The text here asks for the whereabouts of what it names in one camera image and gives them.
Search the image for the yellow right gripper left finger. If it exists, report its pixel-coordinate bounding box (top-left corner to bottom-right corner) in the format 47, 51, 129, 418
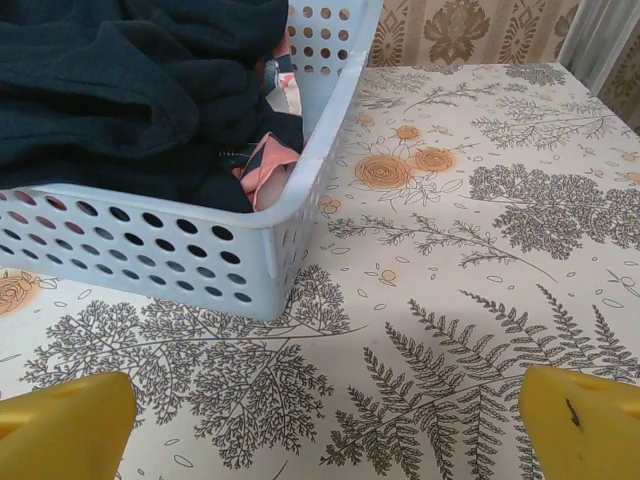
0, 371, 137, 480

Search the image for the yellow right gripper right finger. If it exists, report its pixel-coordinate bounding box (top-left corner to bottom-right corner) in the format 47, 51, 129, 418
519, 366, 640, 480

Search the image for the aluminium right frame post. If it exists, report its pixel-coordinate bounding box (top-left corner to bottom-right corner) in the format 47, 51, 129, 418
557, 0, 640, 96

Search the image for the pink patterned garment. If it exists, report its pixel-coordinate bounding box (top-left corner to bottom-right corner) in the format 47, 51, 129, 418
214, 37, 306, 211

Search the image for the dark navy shirt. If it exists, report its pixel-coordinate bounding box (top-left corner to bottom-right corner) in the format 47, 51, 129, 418
0, 0, 306, 214

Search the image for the light blue perforated plastic basket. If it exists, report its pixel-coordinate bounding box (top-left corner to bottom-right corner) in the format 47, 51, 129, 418
0, 0, 384, 321

